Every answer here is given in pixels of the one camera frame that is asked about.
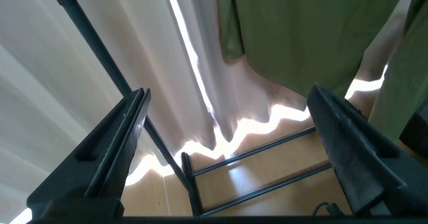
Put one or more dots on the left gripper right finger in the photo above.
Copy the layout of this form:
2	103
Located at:
361	170

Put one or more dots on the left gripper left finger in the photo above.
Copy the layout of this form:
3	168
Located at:
67	180

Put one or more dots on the beige curtain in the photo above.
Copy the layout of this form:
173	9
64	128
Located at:
50	83

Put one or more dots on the black clothes rack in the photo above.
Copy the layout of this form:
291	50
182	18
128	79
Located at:
90	40

